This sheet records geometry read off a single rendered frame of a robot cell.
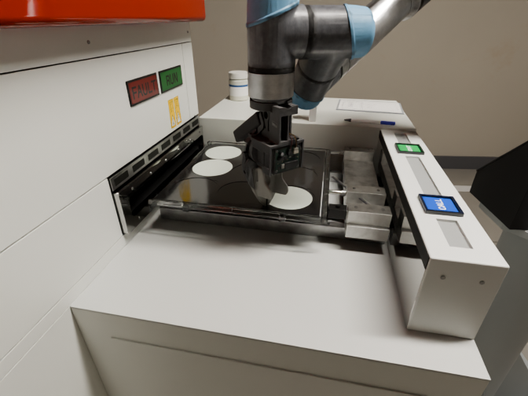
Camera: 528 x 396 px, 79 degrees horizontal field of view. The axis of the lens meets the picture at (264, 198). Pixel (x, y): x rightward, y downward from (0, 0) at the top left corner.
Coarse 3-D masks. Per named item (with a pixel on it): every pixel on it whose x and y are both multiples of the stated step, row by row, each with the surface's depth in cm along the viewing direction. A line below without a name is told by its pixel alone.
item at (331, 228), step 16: (160, 208) 73; (176, 208) 73; (224, 224) 72; (240, 224) 71; (256, 224) 70; (272, 224) 69; (288, 224) 68; (304, 224) 68; (320, 224) 67; (336, 224) 67; (368, 240) 67
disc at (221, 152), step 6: (210, 150) 91; (216, 150) 91; (222, 150) 91; (228, 150) 91; (234, 150) 91; (240, 150) 91; (210, 156) 87; (216, 156) 87; (222, 156) 87; (228, 156) 87; (234, 156) 87
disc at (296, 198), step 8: (288, 192) 69; (296, 192) 69; (304, 192) 69; (272, 200) 66; (280, 200) 66; (288, 200) 66; (296, 200) 66; (304, 200) 66; (280, 208) 63; (288, 208) 63; (296, 208) 63
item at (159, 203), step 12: (156, 204) 65; (168, 204) 65; (180, 204) 64; (192, 204) 64; (204, 204) 64; (252, 216) 62; (264, 216) 62; (276, 216) 61; (288, 216) 61; (300, 216) 60; (312, 216) 60
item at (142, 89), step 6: (150, 78) 68; (132, 84) 62; (138, 84) 64; (144, 84) 66; (150, 84) 69; (156, 84) 71; (132, 90) 63; (138, 90) 65; (144, 90) 67; (150, 90) 69; (156, 90) 71; (132, 96) 63; (138, 96) 65; (144, 96) 67; (150, 96) 69; (132, 102) 63
